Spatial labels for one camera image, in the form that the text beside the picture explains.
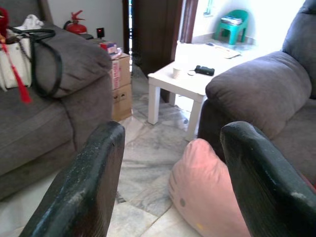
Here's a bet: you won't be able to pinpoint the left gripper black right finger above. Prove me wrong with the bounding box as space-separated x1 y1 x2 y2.
219 120 316 237

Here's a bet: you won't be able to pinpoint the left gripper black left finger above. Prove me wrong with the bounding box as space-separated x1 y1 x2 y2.
18 120 126 237

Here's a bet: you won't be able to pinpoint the pink pillow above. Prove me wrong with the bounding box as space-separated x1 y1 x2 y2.
168 138 251 237

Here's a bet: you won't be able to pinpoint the green plastic chair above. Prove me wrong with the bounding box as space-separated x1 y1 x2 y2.
213 9 250 46

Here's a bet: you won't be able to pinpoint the dark brown long sofa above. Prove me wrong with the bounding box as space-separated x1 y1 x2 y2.
0 0 114 201

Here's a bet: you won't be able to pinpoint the plain brown cardboard box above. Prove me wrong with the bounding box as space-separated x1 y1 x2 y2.
112 83 133 122

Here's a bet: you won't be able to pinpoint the dark brown two-seat sofa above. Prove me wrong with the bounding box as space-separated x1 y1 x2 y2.
197 0 316 186

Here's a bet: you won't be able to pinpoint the red tassel ornament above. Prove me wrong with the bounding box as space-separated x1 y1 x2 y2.
0 6 33 104

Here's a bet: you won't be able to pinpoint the cardboard box with red print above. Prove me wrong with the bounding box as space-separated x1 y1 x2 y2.
110 52 132 91

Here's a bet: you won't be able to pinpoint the white side table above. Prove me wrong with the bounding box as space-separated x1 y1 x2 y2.
147 40 241 143

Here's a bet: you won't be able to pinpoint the white tote bag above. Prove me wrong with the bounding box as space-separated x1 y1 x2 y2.
0 28 33 90

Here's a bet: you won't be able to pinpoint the black case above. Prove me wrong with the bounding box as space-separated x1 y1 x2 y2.
195 64 216 77

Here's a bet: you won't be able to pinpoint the small red blue box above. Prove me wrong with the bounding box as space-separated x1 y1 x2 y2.
98 41 118 54

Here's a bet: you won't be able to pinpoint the white papers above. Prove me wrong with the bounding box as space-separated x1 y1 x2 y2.
205 42 241 60

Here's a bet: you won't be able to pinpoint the red fire extinguisher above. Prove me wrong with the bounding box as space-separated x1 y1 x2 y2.
63 9 88 36

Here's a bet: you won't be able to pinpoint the dark brown door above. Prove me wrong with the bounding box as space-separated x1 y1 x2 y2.
122 0 185 78

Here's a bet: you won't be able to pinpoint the white crumpled cloth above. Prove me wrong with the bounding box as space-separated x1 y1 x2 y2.
20 14 45 29

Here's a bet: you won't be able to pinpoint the stack of books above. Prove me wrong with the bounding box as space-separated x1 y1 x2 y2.
220 15 243 26

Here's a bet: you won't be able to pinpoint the black strap handbag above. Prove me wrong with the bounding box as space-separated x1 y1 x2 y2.
9 28 64 98

